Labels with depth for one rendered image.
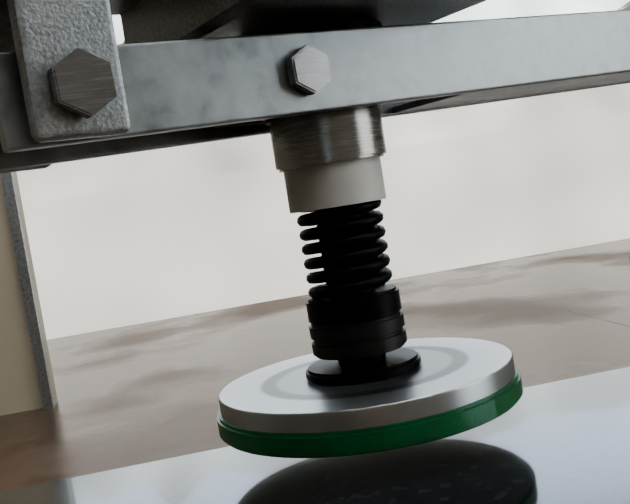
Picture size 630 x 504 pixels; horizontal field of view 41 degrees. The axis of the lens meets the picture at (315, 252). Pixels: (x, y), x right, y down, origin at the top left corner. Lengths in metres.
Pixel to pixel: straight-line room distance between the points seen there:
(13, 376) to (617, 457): 5.06
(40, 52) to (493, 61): 0.33
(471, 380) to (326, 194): 0.16
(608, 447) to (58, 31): 0.41
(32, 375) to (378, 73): 4.98
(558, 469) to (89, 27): 0.37
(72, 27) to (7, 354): 5.05
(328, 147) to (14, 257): 4.88
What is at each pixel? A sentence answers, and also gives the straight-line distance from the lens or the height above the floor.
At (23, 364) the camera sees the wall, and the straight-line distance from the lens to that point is 5.46.
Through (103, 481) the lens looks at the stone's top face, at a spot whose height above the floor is 0.82.
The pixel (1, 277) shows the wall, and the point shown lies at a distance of 5.42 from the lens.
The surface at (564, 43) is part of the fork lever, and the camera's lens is 0.69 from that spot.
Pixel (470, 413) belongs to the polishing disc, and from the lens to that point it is 0.54.
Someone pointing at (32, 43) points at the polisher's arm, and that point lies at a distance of 0.45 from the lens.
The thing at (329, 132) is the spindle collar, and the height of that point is 1.05.
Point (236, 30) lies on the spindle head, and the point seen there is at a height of 1.12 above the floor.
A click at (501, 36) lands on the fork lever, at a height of 1.10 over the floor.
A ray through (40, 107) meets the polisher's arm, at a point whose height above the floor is 1.07.
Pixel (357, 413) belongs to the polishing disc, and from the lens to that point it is 0.52.
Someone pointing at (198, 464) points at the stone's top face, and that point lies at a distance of 0.67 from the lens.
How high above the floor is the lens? 1.01
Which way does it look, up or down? 4 degrees down
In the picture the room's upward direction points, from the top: 9 degrees counter-clockwise
